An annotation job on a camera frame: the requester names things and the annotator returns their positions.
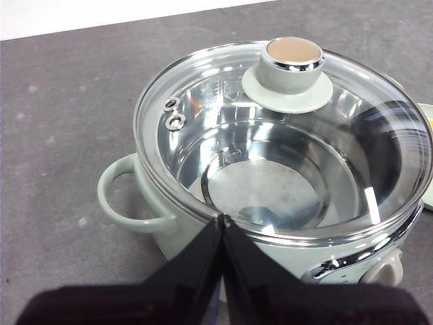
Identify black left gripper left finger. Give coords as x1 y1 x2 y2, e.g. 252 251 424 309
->
16 214 225 325

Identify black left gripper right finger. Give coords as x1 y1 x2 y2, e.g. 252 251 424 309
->
221 215 431 325

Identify glass lid with green knob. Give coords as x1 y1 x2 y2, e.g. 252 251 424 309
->
133 36 433 238

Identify pale green electric steamer pot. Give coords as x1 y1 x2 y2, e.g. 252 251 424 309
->
97 72 426 304

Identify pale green round plate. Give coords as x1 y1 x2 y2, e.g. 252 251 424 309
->
416 101 433 213

